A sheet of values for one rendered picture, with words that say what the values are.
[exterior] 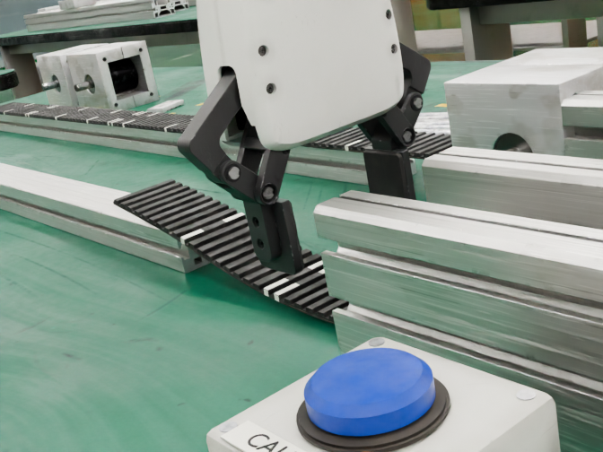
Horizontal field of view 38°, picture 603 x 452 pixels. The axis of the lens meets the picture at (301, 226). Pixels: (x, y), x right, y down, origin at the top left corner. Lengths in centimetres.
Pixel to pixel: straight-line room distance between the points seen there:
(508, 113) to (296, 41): 18
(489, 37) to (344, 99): 200
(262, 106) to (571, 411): 19
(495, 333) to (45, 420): 23
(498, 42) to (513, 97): 192
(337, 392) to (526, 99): 32
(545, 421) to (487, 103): 32
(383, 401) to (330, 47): 22
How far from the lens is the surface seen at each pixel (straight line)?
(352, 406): 26
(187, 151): 41
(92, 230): 72
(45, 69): 154
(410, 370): 27
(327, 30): 43
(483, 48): 242
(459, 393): 28
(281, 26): 42
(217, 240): 57
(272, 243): 44
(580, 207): 39
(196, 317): 53
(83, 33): 396
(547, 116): 54
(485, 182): 42
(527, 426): 27
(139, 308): 56
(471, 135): 58
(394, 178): 49
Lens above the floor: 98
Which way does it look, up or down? 18 degrees down
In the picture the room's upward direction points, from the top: 11 degrees counter-clockwise
